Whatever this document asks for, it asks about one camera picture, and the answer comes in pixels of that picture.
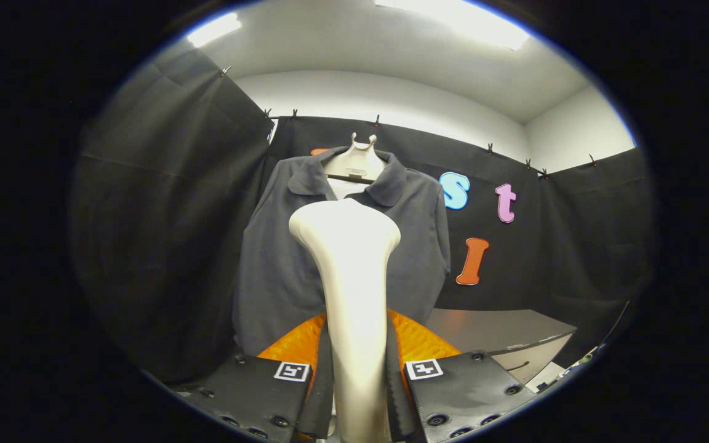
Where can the grey cabinet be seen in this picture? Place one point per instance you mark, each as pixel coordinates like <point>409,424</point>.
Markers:
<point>496,329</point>

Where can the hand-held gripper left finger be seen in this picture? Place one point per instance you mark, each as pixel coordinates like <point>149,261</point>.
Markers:
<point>324,394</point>

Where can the small ceiling light panel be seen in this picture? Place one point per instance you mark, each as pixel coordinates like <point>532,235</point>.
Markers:
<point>214,29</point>

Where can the large ceiling light panel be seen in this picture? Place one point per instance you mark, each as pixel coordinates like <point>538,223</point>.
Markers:
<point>459,18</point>

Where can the black backdrop cloth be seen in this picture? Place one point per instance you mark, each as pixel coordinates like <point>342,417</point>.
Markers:
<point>157,215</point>

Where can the white tray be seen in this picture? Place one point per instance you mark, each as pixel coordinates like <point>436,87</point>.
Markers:
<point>579,362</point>

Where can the grey button-up shirt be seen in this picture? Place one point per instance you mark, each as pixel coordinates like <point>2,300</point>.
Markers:
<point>274,264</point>

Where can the row of small cloth clips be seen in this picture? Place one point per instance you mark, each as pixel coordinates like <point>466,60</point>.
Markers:
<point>377,120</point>

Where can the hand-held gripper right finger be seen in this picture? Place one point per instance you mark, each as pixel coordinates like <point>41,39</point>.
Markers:
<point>394,394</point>

